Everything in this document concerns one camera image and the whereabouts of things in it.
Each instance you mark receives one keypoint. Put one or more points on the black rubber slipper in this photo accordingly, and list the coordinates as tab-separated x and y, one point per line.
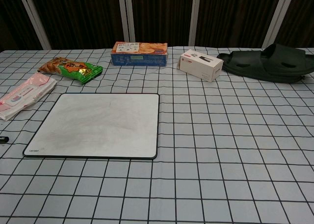
269	65

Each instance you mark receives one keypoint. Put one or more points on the pink wet wipes pack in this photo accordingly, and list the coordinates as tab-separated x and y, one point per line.
24	95

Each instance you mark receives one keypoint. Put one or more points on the white screen frame post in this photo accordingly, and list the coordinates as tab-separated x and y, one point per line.
126	15
34	20
194	17
276	20

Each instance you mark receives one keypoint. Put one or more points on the black whiteboard marker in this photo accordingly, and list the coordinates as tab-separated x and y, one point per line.
3	139

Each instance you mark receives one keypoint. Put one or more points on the white drawing board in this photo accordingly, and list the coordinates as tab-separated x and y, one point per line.
98	125

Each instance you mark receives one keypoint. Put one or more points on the orange and blue biscuit box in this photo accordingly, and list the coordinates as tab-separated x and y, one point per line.
138	54

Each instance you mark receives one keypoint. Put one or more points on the small white product box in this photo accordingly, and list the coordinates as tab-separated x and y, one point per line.
200	65

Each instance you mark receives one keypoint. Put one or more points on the green and orange snack bag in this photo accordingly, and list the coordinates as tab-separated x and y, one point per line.
73	70

